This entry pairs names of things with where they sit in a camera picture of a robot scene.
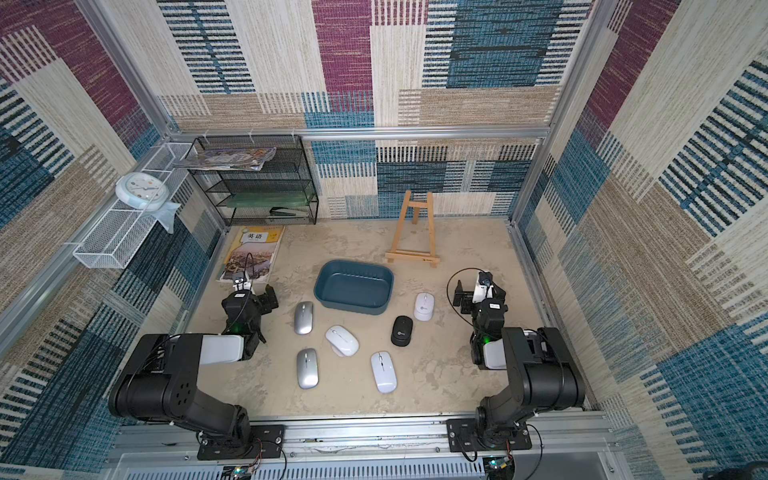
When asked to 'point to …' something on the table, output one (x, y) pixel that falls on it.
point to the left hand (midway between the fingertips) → (252, 288)
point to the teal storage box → (354, 287)
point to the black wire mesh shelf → (281, 192)
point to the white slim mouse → (384, 371)
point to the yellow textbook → (252, 255)
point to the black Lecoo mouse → (401, 331)
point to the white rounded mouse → (342, 342)
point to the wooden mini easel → (425, 256)
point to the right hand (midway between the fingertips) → (479, 279)
